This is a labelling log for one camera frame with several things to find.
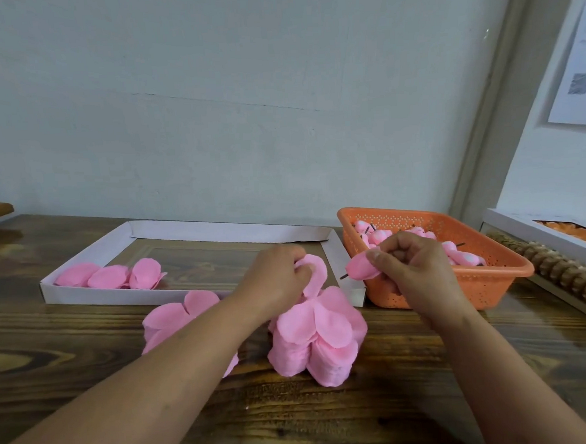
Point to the person's left hand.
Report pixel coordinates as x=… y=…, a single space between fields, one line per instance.
x=269 y=282

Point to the person's right hand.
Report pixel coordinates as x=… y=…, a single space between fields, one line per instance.
x=420 y=276

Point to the person's left fingers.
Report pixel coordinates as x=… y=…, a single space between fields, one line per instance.
x=296 y=271

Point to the person's right fingers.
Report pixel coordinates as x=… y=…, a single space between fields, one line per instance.
x=391 y=253

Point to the single pink paper petal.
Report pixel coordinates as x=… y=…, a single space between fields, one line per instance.
x=315 y=272

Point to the pink flower bud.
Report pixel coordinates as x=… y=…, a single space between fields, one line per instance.
x=358 y=270

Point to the person's right forearm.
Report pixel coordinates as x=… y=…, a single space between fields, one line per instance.
x=501 y=380

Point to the person's left forearm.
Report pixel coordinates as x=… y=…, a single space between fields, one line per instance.
x=135 y=392

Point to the pile of pink flower buds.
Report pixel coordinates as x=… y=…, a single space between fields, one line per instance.
x=461 y=256

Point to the tall stack of pink petals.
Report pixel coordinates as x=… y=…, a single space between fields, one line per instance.
x=324 y=336

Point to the orange plastic basket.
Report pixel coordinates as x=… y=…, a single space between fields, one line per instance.
x=475 y=282

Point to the white cardboard tray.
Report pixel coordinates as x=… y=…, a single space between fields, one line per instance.
x=214 y=234

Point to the low stack of pink petals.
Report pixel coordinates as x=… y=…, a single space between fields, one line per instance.
x=172 y=316

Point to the white cardboard box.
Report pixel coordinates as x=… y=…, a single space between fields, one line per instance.
x=526 y=227

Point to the pink petal cluster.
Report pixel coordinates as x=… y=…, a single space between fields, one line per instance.
x=109 y=277
x=147 y=274
x=76 y=275

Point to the wooden beaded strip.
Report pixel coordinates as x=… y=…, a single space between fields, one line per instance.
x=563 y=269

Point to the heap of orange petals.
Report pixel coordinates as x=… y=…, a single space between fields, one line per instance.
x=571 y=231

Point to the white paper sheet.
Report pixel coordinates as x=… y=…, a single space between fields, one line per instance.
x=578 y=63

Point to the grey door frame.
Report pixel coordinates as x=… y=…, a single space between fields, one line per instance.
x=501 y=97

